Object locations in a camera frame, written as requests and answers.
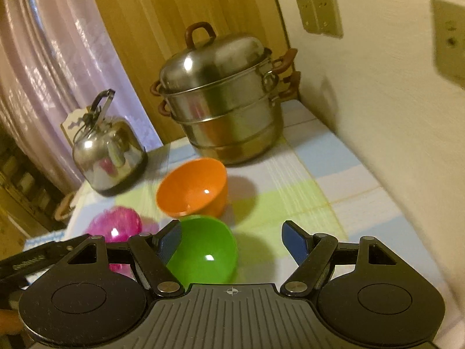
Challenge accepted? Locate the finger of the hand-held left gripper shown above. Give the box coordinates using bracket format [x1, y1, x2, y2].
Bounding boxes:
[65, 234, 96, 252]

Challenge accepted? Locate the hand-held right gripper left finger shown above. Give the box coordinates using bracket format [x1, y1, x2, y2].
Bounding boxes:
[47, 220, 185, 297]

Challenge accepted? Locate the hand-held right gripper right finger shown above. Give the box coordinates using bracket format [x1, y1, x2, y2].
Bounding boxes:
[280, 220, 400, 297]

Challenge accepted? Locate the green bowl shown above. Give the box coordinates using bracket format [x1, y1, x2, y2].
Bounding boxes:
[165, 216, 238, 287]

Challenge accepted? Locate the purple glass plate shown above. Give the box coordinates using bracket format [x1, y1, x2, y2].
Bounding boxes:
[86, 205, 143, 273]

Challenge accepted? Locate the orange bowl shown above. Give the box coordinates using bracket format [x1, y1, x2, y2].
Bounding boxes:
[156, 158, 229, 218]

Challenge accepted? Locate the person's left hand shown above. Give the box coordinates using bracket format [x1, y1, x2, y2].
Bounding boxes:
[0, 309, 22, 335]

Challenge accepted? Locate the blue checked bed cloth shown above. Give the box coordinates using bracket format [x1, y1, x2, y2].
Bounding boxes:
[25, 230, 66, 248]

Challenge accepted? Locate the woven basket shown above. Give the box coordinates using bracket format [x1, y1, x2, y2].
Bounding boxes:
[54, 191, 76, 222]

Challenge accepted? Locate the pastel checked tablecloth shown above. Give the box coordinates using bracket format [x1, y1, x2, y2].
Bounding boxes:
[65, 100, 447, 299]

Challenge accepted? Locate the dark wooden shelf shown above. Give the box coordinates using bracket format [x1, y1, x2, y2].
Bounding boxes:
[0, 124, 73, 233]

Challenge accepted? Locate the stainless steel kettle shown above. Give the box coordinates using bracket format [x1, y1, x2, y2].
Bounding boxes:
[73, 89, 148, 197]

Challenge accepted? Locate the white wooden chair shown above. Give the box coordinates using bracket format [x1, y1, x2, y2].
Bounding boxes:
[60, 107, 91, 142]

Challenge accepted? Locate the stainless steel steamer pot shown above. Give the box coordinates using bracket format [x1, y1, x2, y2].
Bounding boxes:
[150, 22, 301, 166]

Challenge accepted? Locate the lilac lace curtain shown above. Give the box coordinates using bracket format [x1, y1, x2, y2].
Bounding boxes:
[0, 0, 164, 190]

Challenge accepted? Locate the wooden door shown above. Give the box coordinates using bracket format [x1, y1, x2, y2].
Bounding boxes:
[83, 0, 291, 146]

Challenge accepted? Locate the beige wall socket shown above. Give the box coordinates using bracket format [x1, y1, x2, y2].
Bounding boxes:
[430, 0, 465, 90]

